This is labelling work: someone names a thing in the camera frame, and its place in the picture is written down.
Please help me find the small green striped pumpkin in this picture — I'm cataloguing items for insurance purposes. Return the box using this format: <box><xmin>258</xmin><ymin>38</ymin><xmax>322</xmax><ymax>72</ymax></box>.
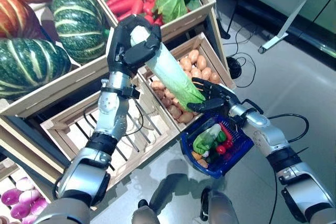
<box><xmin>50</xmin><ymin>0</ymin><xmax>110</xmax><ymax>65</ymax></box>

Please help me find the black floor cable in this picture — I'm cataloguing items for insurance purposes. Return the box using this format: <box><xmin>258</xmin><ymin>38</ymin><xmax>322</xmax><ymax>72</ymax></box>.
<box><xmin>227</xmin><ymin>22</ymin><xmax>257</xmax><ymax>88</ymax></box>

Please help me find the round black floor base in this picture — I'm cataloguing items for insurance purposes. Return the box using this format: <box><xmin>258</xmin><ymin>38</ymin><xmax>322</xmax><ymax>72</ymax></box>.
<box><xmin>226</xmin><ymin>56</ymin><xmax>243</xmax><ymax>80</ymax></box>

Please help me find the large green striped pumpkin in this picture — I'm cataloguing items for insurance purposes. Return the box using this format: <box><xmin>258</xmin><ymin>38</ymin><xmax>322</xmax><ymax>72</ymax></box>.
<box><xmin>0</xmin><ymin>37</ymin><xmax>72</xmax><ymax>100</ymax></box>

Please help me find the silver right robot leg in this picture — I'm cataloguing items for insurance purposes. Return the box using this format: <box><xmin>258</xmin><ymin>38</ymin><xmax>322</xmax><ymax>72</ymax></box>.
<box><xmin>199</xmin><ymin>187</ymin><xmax>240</xmax><ymax>224</ymax></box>

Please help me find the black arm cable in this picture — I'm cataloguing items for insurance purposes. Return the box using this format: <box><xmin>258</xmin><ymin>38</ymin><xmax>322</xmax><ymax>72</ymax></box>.
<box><xmin>83</xmin><ymin>100</ymin><xmax>145</xmax><ymax>138</ymax></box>
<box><xmin>267</xmin><ymin>113</ymin><xmax>310</xmax><ymax>143</ymax></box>

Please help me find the silver robot leg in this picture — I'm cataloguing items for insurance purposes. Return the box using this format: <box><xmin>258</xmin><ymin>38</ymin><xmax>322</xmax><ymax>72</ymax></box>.
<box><xmin>131</xmin><ymin>199</ymin><xmax>161</xmax><ymax>224</ymax></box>
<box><xmin>199</xmin><ymin>187</ymin><xmax>240</xmax><ymax>224</ymax></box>

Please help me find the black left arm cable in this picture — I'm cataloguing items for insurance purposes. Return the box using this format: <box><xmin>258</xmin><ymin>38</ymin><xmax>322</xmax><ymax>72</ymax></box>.
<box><xmin>83</xmin><ymin>100</ymin><xmax>145</xmax><ymax>138</ymax></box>

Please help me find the black tripod stand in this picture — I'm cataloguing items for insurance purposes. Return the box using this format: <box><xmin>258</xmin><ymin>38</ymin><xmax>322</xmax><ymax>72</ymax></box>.
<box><xmin>222</xmin><ymin>0</ymin><xmax>249</xmax><ymax>40</ymax></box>

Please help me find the silver left robot leg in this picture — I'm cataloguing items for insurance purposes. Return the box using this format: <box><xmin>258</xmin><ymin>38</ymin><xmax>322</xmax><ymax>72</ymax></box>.
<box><xmin>131</xmin><ymin>199</ymin><xmax>161</xmax><ymax>224</ymax></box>

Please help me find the wooden slat crate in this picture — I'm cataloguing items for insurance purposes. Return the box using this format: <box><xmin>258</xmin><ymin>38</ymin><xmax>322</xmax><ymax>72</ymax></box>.
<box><xmin>0</xmin><ymin>0</ymin><xmax>116</xmax><ymax>119</ymax></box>
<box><xmin>138</xmin><ymin>31</ymin><xmax>237</xmax><ymax>132</ymax></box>
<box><xmin>0</xmin><ymin>159</ymin><xmax>56</xmax><ymax>224</ymax></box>
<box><xmin>84</xmin><ymin>0</ymin><xmax>216</xmax><ymax>42</ymax></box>
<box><xmin>40</xmin><ymin>71</ymin><xmax>181</xmax><ymax>190</ymax></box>

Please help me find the green white napa cabbage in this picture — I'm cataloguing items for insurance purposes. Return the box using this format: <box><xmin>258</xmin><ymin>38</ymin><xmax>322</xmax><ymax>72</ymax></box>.
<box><xmin>193</xmin><ymin>123</ymin><xmax>223</xmax><ymax>154</ymax></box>
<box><xmin>130</xmin><ymin>24</ymin><xmax>206</xmax><ymax>113</ymax></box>

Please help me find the wooden display shelf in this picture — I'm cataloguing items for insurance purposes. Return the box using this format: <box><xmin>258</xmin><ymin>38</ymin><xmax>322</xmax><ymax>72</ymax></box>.
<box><xmin>0</xmin><ymin>0</ymin><xmax>232</xmax><ymax>201</ymax></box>

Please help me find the blue plastic shopping basket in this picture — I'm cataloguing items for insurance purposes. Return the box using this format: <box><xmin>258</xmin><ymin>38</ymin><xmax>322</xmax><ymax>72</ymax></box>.
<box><xmin>180</xmin><ymin>99</ymin><xmax>265</xmax><ymax>179</ymax></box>

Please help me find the white desk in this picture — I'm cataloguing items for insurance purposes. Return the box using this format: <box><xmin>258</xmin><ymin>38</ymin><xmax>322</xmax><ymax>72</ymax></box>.
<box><xmin>258</xmin><ymin>0</ymin><xmax>336</xmax><ymax>55</ymax></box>

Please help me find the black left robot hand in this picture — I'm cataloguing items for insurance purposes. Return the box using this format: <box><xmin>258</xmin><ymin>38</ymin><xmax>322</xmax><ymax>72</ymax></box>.
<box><xmin>106</xmin><ymin>15</ymin><xmax>162</xmax><ymax>78</ymax></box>

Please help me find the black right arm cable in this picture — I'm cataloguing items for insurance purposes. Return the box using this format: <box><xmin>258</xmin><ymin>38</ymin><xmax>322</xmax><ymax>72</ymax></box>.
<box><xmin>267</xmin><ymin>113</ymin><xmax>310</xmax><ymax>143</ymax></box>

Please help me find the orange striped pumpkin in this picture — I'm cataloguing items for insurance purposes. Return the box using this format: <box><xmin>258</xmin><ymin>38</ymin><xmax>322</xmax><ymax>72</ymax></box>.
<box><xmin>0</xmin><ymin>0</ymin><xmax>44</xmax><ymax>40</ymax></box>

